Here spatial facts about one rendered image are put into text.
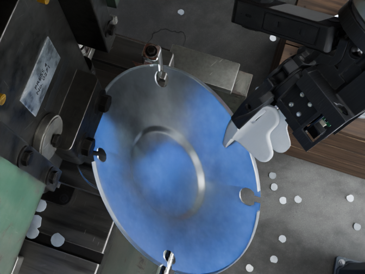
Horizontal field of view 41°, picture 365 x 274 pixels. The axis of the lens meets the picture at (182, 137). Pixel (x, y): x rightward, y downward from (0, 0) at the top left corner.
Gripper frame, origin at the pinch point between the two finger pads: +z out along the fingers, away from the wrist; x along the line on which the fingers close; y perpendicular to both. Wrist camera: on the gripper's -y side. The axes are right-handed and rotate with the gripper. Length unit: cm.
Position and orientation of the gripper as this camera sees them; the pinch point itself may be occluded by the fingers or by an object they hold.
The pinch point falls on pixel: (229, 133)
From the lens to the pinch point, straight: 57.2
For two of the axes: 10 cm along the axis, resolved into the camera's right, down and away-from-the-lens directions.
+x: 6.3, -2.4, 7.4
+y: 5.6, 8.0, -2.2
